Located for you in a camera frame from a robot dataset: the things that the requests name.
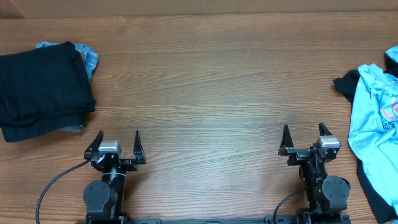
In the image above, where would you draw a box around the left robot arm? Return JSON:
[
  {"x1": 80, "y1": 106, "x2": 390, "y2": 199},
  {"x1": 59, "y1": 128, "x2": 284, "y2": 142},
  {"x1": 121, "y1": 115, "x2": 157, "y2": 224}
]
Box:
[{"x1": 83, "y1": 131, "x2": 146, "y2": 223}]

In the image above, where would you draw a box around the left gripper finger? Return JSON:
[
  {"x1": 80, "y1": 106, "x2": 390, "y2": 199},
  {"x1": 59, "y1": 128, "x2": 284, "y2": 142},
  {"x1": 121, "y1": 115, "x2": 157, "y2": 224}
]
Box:
[
  {"x1": 133, "y1": 130, "x2": 146, "y2": 164},
  {"x1": 84, "y1": 130, "x2": 104, "y2": 160}
]

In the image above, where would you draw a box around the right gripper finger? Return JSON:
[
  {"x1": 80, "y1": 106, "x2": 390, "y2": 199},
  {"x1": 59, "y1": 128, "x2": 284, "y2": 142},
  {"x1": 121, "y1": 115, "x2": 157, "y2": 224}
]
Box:
[
  {"x1": 278, "y1": 124, "x2": 294, "y2": 156},
  {"x1": 318, "y1": 123, "x2": 332, "y2": 136}
]

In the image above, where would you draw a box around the black t-shirt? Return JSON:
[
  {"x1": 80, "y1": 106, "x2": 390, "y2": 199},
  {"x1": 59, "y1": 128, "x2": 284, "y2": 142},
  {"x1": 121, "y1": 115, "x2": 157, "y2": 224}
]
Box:
[{"x1": 333, "y1": 47, "x2": 397, "y2": 223}]

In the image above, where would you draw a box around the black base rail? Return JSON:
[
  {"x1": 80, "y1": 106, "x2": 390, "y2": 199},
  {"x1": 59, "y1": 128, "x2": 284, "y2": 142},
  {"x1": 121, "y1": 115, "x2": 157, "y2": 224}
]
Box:
[{"x1": 76, "y1": 215, "x2": 351, "y2": 224}]

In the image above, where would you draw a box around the light blue printed t-shirt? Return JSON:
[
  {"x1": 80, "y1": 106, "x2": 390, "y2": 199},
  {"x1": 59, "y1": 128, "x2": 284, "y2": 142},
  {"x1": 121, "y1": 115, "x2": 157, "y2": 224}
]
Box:
[{"x1": 348, "y1": 64, "x2": 397, "y2": 212}]

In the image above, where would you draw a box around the folded black garment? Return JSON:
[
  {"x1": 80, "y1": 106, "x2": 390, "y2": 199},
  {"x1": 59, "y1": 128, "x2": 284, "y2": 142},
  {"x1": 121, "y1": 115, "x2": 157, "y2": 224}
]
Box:
[{"x1": 1, "y1": 42, "x2": 96, "y2": 142}]

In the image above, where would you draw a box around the folded blue denim garment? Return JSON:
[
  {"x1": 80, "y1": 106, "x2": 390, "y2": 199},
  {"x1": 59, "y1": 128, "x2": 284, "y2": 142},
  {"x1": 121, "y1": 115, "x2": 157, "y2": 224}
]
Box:
[{"x1": 35, "y1": 42, "x2": 100, "y2": 83}]

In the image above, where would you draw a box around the left black cable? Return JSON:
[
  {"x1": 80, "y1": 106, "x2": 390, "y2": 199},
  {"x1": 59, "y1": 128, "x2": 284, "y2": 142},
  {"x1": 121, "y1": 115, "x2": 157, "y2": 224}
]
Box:
[{"x1": 35, "y1": 159, "x2": 91, "y2": 224}]

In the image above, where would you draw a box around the right black cable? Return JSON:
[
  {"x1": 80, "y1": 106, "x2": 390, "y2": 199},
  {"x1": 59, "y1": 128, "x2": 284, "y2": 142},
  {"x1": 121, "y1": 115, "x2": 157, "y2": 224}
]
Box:
[{"x1": 272, "y1": 188, "x2": 308, "y2": 224}]

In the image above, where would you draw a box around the black cable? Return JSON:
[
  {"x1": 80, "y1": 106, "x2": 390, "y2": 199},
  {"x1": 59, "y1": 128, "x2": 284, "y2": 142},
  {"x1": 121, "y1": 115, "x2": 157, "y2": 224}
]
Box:
[
  {"x1": 272, "y1": 188, "x2": 308, "y2": 224},
  {"x1": 35, "y1": 159, "x2": 91, "y2": 224}
]

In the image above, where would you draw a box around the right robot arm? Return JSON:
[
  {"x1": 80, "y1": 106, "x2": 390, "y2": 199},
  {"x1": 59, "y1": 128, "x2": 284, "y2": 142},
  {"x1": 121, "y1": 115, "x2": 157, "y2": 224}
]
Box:
[{"x1": 272, "y1": 123, "x2": 351, "y2": 224}]

